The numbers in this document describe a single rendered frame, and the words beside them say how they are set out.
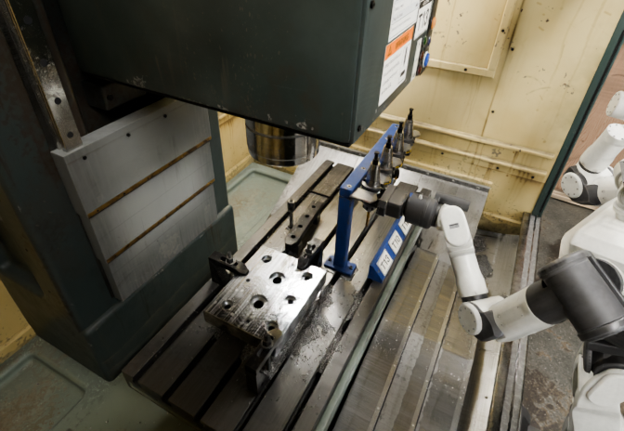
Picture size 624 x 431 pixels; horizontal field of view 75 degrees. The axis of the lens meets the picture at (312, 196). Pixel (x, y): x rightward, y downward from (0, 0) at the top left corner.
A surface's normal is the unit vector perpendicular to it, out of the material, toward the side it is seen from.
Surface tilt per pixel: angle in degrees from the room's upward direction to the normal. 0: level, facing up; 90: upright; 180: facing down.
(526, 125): 90
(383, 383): 7
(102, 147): 91
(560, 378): 0
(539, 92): 88
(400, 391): 8
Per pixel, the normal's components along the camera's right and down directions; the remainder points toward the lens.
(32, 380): 0.03, -0.80
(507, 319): -0.94, 0.10
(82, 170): 0.89, 0.29
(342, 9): -0.47, 0.52
